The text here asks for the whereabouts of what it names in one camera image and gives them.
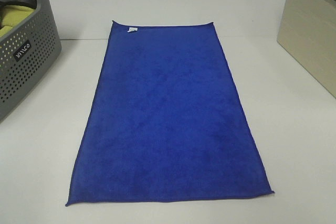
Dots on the blue microfibre towel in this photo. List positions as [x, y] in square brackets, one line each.
[166, 123]

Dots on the white towel label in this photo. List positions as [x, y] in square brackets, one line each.
[132, 29]

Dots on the grey perforated plastic basket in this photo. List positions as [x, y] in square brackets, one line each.
[27, 52]

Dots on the beige storage box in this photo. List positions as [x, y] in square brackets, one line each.
[307, 33]

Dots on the yellow-green cloth in basket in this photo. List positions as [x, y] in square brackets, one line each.
[12, 15]

